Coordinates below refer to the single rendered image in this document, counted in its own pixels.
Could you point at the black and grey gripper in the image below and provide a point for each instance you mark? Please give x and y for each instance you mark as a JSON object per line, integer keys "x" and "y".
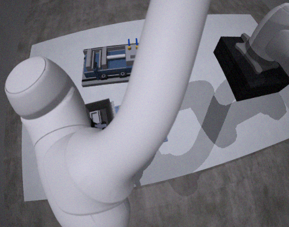
{"x": 100, "y": 126}

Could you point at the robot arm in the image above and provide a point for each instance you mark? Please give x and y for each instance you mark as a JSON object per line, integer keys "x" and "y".
{"x": 86, "y": 174}

